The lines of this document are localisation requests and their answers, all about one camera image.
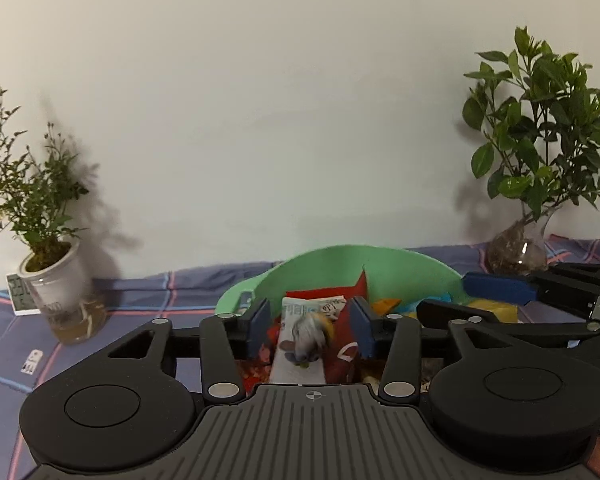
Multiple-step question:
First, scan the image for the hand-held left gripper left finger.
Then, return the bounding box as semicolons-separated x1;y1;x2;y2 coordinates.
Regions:
108;299;271;405

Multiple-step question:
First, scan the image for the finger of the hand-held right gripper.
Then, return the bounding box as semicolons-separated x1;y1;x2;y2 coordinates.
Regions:
416;299;600;339
462;262;600;312

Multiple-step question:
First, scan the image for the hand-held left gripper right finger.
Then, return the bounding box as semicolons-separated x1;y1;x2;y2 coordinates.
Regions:
350;296;512;406

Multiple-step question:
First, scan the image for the white snack packet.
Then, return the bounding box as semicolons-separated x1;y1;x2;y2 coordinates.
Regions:
270;296;348;386

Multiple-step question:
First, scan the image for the green plastic bowl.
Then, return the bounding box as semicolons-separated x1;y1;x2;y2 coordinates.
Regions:
215;244;468;391

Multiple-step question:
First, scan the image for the light blue snack packet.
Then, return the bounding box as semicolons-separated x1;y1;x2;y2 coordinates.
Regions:
400;291;452;312

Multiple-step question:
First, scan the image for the yellow snack packet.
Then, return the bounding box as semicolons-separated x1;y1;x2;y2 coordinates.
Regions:
467;297;518;324

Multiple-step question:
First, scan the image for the leafy plant in glass vase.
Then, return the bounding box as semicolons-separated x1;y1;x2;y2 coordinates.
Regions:
462;26;600;277

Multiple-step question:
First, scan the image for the red packet with white print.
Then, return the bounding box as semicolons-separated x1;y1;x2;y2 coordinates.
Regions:
285;269;372;386

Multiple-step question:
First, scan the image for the red white jujube packet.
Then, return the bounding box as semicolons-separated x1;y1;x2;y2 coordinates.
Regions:
237;317;281;386

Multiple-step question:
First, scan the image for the blue plaid tablecloth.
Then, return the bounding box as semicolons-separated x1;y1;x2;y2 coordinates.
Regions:
0;234;600;480

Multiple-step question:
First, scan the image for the small plant in white pot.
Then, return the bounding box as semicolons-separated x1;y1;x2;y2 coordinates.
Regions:
0;52;108;346

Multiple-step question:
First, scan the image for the white digital thermometer clock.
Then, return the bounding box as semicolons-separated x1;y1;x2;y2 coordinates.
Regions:
5;272;43;316

